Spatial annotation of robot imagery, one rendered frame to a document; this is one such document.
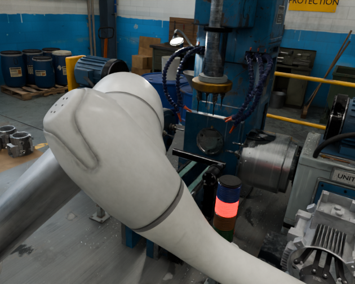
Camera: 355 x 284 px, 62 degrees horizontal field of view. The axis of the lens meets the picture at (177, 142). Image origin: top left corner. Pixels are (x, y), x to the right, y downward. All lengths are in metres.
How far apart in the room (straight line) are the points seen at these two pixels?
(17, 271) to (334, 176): 1.12
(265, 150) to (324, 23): 5.24
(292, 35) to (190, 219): 6.10
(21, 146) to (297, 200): 2.76
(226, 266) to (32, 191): 0.36
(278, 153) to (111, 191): 0.93
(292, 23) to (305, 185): 5.39
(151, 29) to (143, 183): 7.47
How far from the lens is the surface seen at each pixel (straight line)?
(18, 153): 3.44
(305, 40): 6.39
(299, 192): 1.23
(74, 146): 0.35
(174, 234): 0.42
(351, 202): 1.01
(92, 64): 1.60
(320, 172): 1.18
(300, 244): 0.88
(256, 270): 0.50
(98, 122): 0.35
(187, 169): 1.43
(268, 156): 1.22
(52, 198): 0.60
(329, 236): 0.89
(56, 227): 1.32
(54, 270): 1.15
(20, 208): 0.64
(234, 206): 0.81
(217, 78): 1.30
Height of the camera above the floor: 1.62
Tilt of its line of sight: 24 degrees down
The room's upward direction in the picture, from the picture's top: 3 degrees clockwise
